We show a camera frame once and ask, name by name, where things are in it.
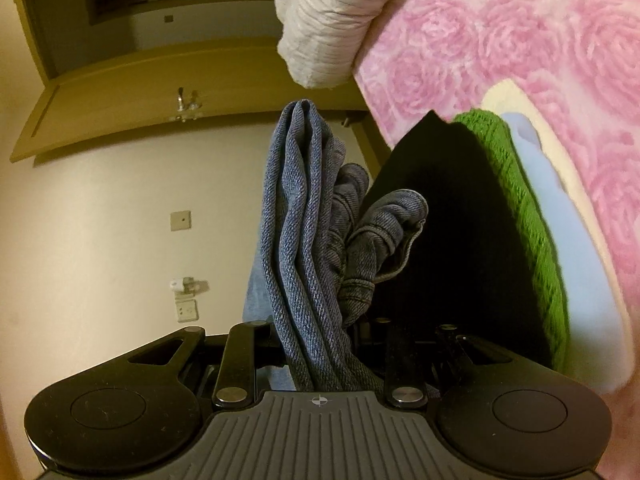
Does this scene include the wooden door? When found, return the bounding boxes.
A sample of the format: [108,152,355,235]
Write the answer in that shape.
[10,35,374,164]

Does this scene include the cream folded cloth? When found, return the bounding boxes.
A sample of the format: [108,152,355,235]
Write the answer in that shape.
[482,79,632,283]

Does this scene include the black folded cloth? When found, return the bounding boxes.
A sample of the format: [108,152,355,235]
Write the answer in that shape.
[367,110,557,363]

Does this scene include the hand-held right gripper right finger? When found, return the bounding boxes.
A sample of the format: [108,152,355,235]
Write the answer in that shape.
[351,317,524,409]

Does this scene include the door handle with keys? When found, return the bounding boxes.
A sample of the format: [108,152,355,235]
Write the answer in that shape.
[172,87,201,124]

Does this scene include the lavender folded cloth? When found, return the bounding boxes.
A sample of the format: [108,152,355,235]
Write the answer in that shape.
[500,112,632,394]

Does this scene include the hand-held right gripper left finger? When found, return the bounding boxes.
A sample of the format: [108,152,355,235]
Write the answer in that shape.
[128,320,289,409]

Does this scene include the pink floral blanket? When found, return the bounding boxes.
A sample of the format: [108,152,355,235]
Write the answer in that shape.
[352,0,640,413]

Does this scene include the beige wall socket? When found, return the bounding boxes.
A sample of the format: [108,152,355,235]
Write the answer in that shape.
[174,297,200,324]

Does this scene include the green knitted folded cloth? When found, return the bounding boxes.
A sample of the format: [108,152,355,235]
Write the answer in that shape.
[452,108,571,377]

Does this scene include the wooden door frame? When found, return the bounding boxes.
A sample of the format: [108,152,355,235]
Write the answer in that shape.
[14,0,282,87]

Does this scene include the blue denim jeans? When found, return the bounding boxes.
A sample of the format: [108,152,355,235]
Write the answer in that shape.
[242,99,430,394]

